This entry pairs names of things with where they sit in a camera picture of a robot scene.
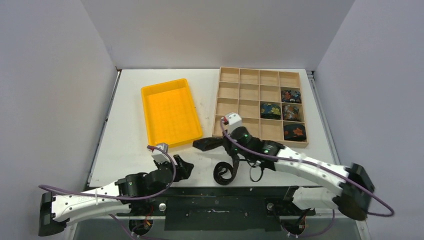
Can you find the navy red floral rolled tie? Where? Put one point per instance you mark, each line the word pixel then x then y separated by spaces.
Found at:
pixel 291 96

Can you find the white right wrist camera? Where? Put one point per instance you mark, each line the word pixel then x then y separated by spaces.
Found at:
pixel 232 121

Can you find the black orange floral rolled tie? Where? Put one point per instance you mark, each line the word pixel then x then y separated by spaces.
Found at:
pixel 294 132

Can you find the blue yellow floral rolled tie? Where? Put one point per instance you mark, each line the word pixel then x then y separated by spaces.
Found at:
pixel 270 111

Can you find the yellow plastic tray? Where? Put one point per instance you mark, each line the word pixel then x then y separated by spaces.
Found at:
pixel 170 114

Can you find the brown blue floral rolled tie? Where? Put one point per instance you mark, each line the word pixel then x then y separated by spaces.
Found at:
pixel 291 113

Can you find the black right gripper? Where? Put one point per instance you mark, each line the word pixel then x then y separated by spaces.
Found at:
pixel 225 143

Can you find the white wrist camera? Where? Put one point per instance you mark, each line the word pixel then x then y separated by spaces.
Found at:
pixel 159 153
pixel 232 121

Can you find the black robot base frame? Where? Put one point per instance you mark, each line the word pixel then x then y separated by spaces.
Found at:
pixel 230 208

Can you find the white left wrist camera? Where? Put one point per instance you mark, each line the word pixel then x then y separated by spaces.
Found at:
pixel 159 153

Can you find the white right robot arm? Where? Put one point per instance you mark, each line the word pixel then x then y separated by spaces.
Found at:
pixel 348 189

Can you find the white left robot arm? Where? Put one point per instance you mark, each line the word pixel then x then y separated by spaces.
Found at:
pixel 127 196

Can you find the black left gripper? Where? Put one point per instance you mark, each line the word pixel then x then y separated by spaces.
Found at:
pixel 183 169

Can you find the wooden compartment organizer box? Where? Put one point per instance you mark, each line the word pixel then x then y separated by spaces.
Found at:
pixel 242 90

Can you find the brown blue floral tie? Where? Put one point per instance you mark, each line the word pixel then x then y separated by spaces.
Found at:
pixel 224 173
pixel 291 113

